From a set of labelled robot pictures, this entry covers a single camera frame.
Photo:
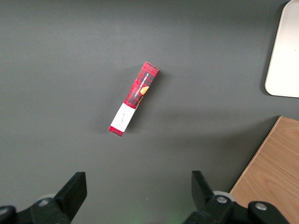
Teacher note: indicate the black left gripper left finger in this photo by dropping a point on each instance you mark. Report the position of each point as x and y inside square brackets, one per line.
[58, 205]

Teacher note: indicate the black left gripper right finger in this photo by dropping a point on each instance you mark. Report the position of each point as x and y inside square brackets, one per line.
[210, 210]

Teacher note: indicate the beige rectangular tray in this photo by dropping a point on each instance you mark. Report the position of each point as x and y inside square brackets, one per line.
[283, 53]

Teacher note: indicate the wooden drawer cabinet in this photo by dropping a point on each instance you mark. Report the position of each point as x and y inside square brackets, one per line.
[273, 168]

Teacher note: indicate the red plaid shortbread box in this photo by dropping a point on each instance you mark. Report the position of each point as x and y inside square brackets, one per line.
[136, 96]

